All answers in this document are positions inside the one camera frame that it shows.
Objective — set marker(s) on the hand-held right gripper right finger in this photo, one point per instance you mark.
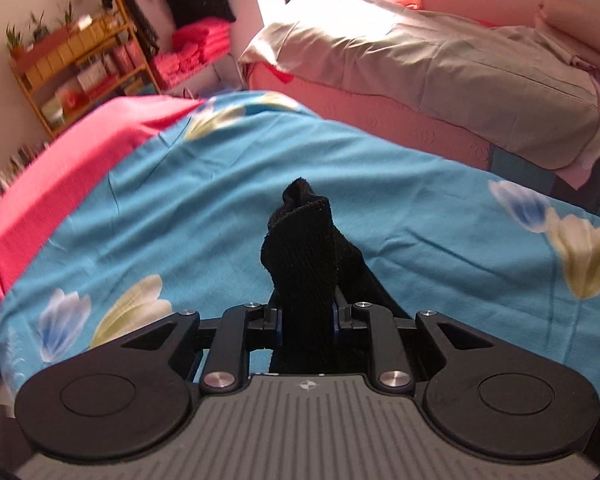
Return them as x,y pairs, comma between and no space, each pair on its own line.
336,327

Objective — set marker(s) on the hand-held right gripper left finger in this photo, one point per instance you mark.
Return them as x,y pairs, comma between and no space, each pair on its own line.
276,327

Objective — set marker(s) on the black knit pants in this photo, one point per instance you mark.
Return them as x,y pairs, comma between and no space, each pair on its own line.
305,260

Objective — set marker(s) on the blue floral bedsheet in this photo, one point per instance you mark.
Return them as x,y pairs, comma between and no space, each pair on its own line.
205,200

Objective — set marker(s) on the stack of pink towels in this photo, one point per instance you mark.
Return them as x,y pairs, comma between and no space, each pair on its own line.
192,50

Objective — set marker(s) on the wooden bamboo shelf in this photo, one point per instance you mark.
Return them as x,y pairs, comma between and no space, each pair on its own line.
75,65

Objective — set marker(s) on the hanging dark patterned cloth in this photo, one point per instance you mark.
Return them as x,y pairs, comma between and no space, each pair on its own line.
140,22

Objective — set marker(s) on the small potted plant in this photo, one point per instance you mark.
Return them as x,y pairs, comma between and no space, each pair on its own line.
68,16
40,27
15,42

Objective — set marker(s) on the pink pillow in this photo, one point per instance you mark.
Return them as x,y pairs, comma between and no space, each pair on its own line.
580,30

